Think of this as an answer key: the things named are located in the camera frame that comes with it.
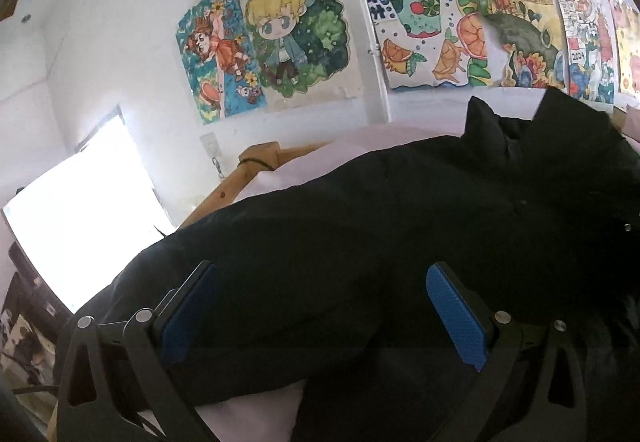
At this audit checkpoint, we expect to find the bright window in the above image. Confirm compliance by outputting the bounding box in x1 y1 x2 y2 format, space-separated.
1 113 177 316

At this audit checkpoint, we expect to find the yellow pink drawing poster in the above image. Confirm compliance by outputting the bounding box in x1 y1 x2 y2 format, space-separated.
606 0 640 99

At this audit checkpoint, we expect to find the wooden bed frame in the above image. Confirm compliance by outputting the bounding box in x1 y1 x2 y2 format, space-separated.
180 141 326 228

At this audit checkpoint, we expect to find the black hair tie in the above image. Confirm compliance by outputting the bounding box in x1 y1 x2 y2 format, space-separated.
236 156 277 171

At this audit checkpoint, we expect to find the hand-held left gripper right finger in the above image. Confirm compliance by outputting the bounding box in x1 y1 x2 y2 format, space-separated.
426 262 587 442

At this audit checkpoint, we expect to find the dark cabinet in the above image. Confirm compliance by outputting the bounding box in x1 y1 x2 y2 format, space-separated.
0 242 77 395

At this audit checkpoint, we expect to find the orange-dress girl blue poster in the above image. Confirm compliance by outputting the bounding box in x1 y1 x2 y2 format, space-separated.
175 0 266 125

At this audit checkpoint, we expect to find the pink bed sheet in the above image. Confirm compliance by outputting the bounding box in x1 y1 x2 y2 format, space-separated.
75 110 640 442

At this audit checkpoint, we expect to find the dark fish drawing poster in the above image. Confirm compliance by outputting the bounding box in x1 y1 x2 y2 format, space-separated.
460 0 572 90

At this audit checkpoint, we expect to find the white wall switch with keys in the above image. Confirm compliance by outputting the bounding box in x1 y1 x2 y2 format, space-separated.
199 132 227 181

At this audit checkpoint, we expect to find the fruit drink drawing poster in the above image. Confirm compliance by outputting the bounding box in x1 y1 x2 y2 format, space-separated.
361 0 493 92

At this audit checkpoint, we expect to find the colourful houses drawing poster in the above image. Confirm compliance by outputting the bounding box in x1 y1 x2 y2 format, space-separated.
549 0 619 104

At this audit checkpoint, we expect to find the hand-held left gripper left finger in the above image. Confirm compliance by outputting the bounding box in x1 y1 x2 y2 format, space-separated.
56 261 221 442

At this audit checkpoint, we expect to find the black padded jacket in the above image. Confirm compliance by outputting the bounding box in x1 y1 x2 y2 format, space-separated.
92 87 640 442

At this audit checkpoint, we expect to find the blond boy drawing poster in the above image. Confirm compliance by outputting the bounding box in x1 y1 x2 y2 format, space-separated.
237 0 364 113

